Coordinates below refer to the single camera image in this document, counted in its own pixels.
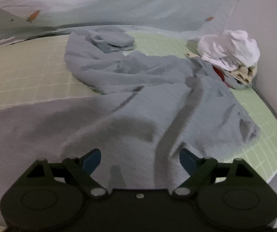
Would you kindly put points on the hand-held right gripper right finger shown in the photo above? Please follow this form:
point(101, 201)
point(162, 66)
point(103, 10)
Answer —
point(187, 162)

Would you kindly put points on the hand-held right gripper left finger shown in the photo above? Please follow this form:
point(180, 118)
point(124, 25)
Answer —
point(92, 161)

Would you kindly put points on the grey garment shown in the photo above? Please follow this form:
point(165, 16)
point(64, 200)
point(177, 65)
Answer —
point(140, 77)

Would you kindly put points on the red garment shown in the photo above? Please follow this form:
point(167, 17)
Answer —
point(218, 73)

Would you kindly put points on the beige garment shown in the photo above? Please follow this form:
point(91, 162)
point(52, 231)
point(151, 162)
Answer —
point(246, 73)

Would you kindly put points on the green checked mat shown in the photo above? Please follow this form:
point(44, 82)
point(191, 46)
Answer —
point(20, 77)

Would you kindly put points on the white garment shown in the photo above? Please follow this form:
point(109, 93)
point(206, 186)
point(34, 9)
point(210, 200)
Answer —
point(227, 48)

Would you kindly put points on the carrot print light blue sheet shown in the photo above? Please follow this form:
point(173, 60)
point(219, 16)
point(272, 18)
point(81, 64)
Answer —
point(128, 2)

